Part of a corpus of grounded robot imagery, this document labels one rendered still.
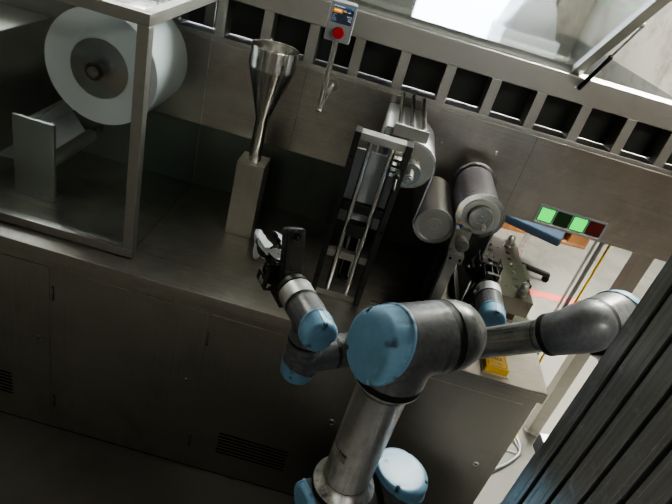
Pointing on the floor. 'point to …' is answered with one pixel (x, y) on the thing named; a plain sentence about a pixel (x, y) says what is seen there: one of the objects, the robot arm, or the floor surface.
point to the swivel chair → (535, 236)
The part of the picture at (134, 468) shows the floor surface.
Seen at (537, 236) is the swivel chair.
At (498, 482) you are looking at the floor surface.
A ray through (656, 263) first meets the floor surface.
